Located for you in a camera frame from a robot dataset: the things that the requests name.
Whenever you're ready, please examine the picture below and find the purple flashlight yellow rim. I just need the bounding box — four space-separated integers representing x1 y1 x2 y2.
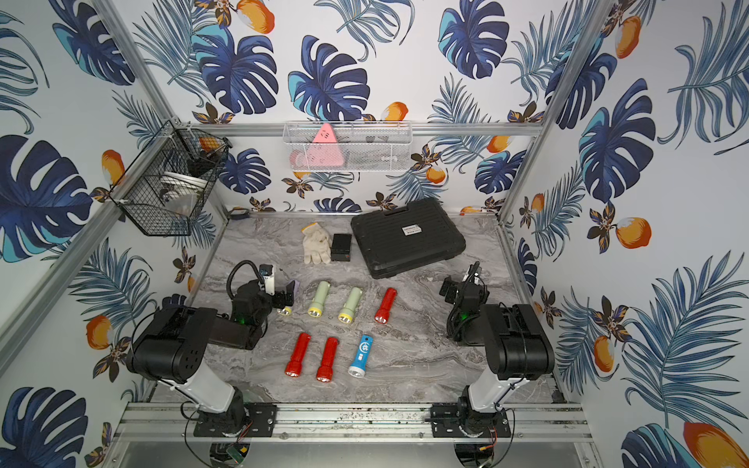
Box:
279 280 300 316

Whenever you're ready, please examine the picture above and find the red flashlight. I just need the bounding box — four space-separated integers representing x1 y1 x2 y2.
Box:
285 333 311 378
374 288 397 325
316 337 339 383

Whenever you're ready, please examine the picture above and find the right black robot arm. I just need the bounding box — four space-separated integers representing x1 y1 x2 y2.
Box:
440 274 554 428

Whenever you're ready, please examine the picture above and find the black corrugated cable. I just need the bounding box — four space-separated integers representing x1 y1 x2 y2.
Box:
225 259 261 300

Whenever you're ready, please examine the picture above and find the black plastic tool case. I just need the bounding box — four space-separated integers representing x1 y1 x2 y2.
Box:
351 198 466 279

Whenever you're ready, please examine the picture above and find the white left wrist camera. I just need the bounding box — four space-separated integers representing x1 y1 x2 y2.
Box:
259 263 276 296

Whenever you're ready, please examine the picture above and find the black wire basket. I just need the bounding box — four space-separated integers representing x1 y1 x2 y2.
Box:
107 121 232 237

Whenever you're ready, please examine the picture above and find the white work glove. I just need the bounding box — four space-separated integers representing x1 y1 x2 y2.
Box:
302 222 332 264

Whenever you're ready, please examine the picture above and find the blue flashlight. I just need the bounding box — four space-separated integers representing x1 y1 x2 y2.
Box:
348 335 374 378

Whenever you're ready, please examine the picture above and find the black tape roll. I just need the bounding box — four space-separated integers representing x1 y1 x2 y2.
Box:
228 209 250 220

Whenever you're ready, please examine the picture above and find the light green flashlight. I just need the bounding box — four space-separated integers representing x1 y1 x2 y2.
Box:
337 287 363 325
307 281 331 318

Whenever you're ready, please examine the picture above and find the white wire shelf basket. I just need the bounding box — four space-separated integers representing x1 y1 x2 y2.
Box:
283 121 413 173

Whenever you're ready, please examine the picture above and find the pink triangle object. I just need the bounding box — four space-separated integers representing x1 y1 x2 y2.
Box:
300 123 345 169

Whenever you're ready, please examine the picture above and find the small black box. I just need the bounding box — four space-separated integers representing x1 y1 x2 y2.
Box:
331 233 352 262

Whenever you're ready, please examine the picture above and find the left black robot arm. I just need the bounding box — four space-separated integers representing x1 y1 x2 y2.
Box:
126 280 298 434

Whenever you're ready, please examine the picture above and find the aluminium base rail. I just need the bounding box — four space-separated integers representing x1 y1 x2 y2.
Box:
114 404 593 444

